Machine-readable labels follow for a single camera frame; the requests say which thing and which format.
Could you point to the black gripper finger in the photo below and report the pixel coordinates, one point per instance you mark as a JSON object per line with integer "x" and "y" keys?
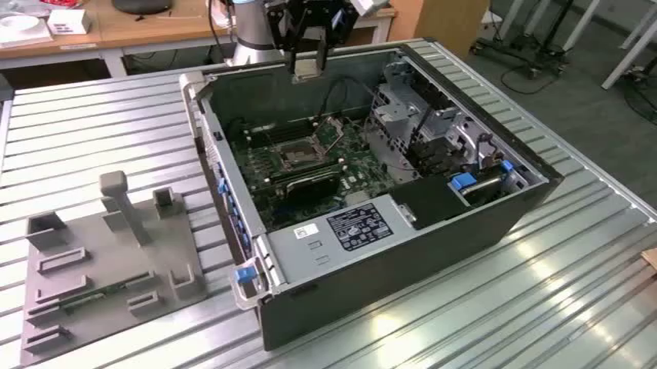
{"x": 321, "y": 55}
{"x": 292, "y": 61}

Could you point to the silver CPU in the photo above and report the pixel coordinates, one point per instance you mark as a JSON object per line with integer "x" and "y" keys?
{"x": 305, "y": 72}

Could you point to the CPU socket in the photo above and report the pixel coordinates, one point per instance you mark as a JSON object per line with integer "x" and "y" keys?
{"x": 300, "y": 155}

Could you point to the silver drive cage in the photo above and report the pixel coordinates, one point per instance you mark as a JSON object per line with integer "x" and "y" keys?
{"x": 392, "y": 115}

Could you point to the wooden cabinet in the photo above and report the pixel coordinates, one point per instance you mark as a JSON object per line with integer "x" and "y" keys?
{"x": 451, "y": 23}

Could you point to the wooden desk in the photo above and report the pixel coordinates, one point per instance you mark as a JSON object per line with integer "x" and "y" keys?
{"x": 153, "y": 30}

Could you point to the installed green RAM stick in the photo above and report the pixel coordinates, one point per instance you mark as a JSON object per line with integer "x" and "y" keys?
{"x": 303, "y": 176}

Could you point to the black round object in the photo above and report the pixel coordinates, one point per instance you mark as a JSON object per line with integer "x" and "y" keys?
{"x": 140, "y": 5}

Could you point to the green motherboard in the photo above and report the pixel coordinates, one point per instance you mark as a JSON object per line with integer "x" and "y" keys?
{"x": 359, "y": 180}

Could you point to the small blue clip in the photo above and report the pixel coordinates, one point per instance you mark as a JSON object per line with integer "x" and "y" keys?
{"x": 506, "y": 166}
{"x": 221, "y": 186}

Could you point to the blue disk carrier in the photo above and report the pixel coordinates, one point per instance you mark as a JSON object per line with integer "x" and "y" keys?
{"x": 462, "y": 180}

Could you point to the black air shroud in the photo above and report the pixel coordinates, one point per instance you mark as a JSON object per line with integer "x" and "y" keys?
{"x": 425, "y": 203}

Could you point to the white sticker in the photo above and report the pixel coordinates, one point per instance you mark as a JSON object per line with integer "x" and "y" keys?
{"x": 305, "y": 232}

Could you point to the white cardboard box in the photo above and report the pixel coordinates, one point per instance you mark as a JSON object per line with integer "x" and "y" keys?
{"x": 69, "y": 19}

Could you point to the black power supply label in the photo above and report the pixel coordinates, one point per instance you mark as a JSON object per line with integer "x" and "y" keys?
{"x": 359, "y": 227}

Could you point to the black wheeled stand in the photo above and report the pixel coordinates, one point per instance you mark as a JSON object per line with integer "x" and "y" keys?
{"x": 554, "y": 27}

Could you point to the red item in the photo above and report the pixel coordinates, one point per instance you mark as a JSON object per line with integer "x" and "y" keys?
{"x": 56, "y": 3}

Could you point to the silver power supply unit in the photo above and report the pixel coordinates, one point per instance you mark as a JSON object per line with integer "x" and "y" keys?
{"x": 307, "y": 257}

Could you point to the white tray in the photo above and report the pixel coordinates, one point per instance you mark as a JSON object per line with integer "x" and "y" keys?
{"x": 22, "y": 32}

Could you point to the blue case latch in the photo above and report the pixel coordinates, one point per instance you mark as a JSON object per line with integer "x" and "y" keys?
{"x": 243, "y": 276}

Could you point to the black open PC case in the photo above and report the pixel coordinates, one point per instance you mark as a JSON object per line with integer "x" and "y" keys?
{"x": 389, "y": 276}

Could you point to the grey parts rack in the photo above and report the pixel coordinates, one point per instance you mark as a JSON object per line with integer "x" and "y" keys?
{"x": 102, "y": 261}

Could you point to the wooden block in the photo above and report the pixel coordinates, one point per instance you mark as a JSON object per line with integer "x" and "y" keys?
{"x": 649, "y": 261}

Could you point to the white table frame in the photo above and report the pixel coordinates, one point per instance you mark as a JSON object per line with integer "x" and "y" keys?
{"x": 626, "y": 58}
{"x": 582, "y": 23}

